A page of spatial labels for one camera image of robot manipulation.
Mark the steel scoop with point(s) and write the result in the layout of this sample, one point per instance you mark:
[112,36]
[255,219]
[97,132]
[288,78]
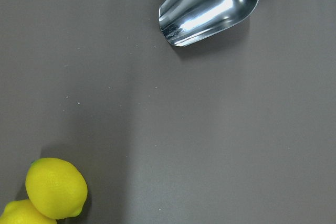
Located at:
[184,22]

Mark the yellow lemon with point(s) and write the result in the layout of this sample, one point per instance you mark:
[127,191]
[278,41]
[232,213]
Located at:
[23,211]
[56,188]

